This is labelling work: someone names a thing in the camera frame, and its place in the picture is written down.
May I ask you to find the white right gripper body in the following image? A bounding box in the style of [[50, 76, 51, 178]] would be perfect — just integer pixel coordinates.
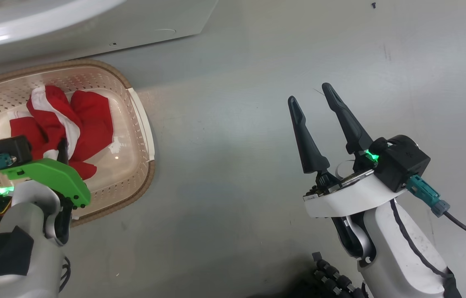
[[303, 159, 407, 219]]

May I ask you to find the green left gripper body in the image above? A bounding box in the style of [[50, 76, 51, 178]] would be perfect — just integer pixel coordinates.
[[0, 159, 92, 208]]

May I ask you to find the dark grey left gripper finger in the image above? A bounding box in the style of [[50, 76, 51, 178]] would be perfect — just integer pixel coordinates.
[[56, 139, 70, 165]]

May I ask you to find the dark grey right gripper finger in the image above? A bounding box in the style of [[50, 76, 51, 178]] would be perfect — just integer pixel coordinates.
[[322, 82, 376, 171], [287, 96, 331, 174]]

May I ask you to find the red and white garment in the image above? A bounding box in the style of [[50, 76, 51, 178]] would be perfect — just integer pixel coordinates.
[[10, 85, 114, 180]]

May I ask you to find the cream perforated laundry basket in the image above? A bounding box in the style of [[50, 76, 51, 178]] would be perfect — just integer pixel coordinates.
[[0, 59, 155, 241]]

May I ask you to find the white washing machine body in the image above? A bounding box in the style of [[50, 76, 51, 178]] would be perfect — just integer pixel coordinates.
[[0, 0, 219, 81]]

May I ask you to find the black corrugated cable conduit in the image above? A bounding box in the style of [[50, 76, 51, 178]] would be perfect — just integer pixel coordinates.
[[311, 252, 370, 298]]

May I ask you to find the right camera cable teal plug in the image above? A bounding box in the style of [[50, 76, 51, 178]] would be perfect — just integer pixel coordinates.
[[406, 174, 466, 249]]

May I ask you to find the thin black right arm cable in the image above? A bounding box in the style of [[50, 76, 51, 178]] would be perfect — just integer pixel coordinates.
[[390, 199, 463, 298]]

